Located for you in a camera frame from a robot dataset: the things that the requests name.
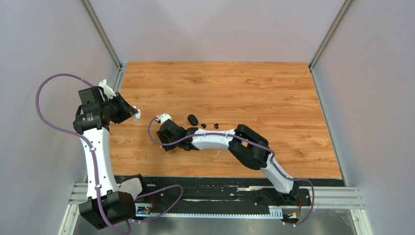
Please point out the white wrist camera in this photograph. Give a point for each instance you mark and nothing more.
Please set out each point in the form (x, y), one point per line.
(163, 117)
(107, 93)

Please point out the black earbud charging case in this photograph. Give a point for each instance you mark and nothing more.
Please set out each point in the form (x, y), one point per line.
(192, 120)

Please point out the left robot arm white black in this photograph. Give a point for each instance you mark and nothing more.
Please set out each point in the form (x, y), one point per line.
(107, 202)

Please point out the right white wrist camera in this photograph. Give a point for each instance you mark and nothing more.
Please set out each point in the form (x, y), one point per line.
(163, 117)

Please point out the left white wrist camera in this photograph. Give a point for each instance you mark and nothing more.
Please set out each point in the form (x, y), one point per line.
(107, 93)

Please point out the white earbud charging case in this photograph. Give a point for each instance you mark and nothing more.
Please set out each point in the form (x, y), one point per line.
(136, 116)

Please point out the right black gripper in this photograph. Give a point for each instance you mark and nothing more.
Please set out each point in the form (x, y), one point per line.
(164, 137)

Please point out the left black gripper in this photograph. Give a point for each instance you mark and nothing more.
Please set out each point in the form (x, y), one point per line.
(126, 110)

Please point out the aluminium frame rail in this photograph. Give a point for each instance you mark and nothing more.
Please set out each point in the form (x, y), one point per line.
(323, 199)

